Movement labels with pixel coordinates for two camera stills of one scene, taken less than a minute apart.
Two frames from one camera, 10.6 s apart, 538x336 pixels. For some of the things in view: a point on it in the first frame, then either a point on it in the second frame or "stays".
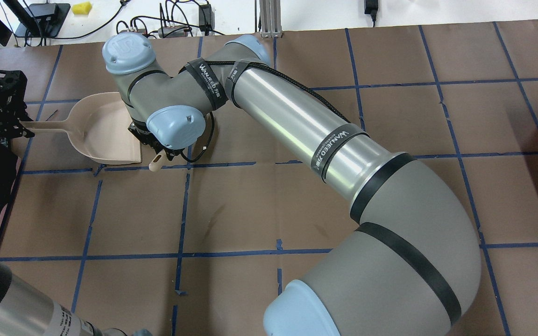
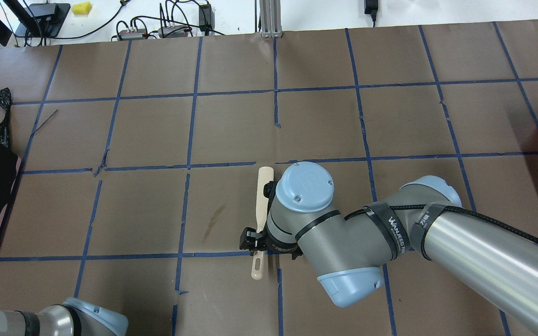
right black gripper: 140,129 -> 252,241
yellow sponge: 83,8 stays
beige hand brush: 159,161 -> 265,177
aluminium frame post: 270,15 stays
